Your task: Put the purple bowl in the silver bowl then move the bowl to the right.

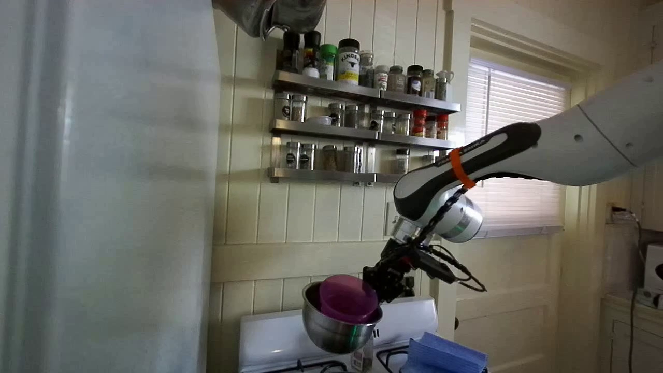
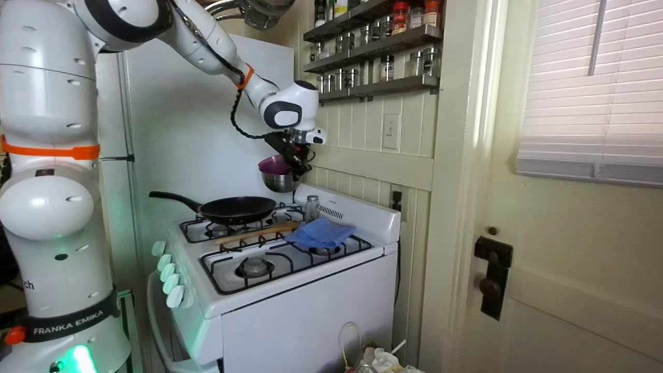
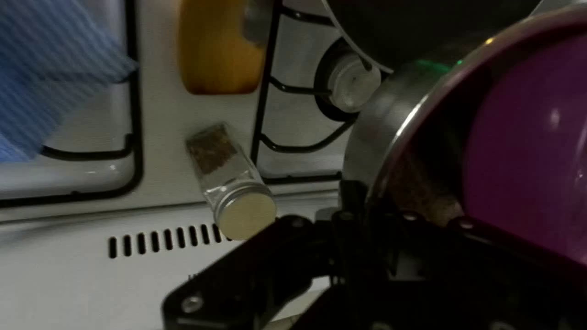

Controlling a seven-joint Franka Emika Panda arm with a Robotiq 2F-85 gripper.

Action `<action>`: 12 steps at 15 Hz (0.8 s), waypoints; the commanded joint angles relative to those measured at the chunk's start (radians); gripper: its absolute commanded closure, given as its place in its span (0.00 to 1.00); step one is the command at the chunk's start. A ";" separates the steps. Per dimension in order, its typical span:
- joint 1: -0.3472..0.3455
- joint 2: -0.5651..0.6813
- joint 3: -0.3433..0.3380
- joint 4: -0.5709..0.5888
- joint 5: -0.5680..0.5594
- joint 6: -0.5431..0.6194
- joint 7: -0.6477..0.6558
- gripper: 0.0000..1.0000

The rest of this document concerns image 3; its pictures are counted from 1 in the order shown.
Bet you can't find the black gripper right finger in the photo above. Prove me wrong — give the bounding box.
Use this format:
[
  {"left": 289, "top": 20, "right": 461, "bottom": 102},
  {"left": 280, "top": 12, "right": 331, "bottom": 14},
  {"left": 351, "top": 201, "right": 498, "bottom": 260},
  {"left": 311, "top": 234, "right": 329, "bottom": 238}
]
[{"left": 342, "top": 181, "right": 587, "bottom": 330}]

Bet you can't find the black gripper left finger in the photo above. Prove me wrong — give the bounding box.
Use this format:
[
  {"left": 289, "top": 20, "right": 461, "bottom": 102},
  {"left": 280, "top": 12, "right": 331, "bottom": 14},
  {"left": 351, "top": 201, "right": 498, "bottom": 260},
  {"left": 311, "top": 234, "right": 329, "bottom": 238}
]
[{"left": 162, "top": 214, "right": 335, "bottom": 330}]

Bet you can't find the silver metal bowl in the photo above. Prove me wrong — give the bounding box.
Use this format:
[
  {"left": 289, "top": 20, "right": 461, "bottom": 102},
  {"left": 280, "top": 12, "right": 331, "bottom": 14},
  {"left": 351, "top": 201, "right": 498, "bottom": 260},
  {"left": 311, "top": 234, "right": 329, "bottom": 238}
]
[{"left": 344, "top": 1, "right": 586, "bottom": 225}]

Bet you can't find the glass spice jar on stove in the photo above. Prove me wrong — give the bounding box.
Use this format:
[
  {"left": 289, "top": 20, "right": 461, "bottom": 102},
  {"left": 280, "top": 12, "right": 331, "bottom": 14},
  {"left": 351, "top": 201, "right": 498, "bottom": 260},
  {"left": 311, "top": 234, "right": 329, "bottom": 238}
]
[{"left": 186, "top": 122, "right": 278, "bottom": 240}]

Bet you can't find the white gas stove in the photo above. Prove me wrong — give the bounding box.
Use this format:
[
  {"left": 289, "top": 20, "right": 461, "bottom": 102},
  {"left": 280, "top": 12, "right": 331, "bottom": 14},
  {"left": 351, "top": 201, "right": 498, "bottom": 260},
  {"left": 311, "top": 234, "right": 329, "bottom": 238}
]
[{"left": 0, "top": 0, "right": 430, "bottom": 330}]

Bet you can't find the black frying pan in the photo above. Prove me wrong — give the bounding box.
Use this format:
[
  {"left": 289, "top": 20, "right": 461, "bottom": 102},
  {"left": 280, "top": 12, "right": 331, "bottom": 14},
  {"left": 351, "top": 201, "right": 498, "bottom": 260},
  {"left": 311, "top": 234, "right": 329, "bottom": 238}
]
[{"left": 324, "top": 0, "right": 542, "bottom": 69}]

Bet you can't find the blue cloth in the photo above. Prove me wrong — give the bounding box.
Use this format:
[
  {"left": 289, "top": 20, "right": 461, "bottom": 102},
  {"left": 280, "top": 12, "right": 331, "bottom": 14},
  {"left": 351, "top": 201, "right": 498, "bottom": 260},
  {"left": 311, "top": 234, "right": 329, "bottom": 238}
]
[{"left": 0, "top": 0, "right": 138, "bottom": 163}]

